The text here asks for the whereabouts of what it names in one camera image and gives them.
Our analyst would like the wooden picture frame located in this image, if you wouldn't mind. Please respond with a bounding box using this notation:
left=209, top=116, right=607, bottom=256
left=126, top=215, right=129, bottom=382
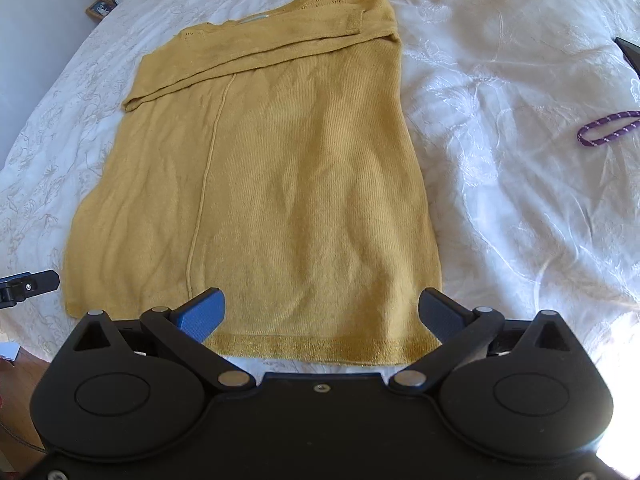
left=86, top=0, right=119, bottom=24

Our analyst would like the white floral bedspread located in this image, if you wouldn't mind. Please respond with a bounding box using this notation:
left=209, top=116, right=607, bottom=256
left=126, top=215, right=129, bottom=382
left=0, top=0, right=640, bottom=376

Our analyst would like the yellow knit sweater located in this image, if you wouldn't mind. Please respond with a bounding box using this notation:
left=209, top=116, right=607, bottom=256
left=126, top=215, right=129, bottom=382
left=62, top=0, right=443, bottom=366

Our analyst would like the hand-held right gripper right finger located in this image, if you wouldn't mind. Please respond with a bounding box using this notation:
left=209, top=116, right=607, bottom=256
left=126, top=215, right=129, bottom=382
left=389, top=287, right=576, bottom=394

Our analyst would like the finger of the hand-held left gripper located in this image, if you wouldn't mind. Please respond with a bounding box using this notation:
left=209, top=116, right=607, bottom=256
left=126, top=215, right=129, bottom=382
left=0, top=269, right=61, bottom=311

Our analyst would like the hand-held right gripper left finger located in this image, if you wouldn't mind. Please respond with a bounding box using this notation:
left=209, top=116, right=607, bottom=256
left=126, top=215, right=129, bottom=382
left=70, top=286, right=253, bottom=395

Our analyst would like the purple rope loop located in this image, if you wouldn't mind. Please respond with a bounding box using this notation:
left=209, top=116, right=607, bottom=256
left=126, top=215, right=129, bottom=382
left=577, top=110, right=640, bottom=149

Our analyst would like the black flat object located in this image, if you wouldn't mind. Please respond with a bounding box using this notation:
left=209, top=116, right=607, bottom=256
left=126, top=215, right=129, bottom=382
left=614, top=36, right=640, bottom=75

